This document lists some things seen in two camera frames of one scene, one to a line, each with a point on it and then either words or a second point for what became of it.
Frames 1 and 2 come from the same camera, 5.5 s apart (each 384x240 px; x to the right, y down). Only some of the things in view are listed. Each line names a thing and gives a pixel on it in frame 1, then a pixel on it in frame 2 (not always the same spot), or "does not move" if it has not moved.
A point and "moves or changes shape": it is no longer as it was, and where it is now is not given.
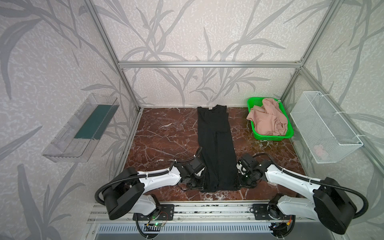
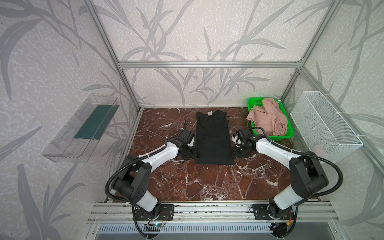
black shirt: (215, 141) moves or changes shape
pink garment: (267, 119) does not move
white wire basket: (324, 133) does not move
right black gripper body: (241, 179) -> (240, 148)
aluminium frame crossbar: (209, 64) does not move
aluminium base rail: (213, 213) does not move
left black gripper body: (197, 182) -> (189, 151)
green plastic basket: (257, 101) does not move
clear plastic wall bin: (77, 141) does not move
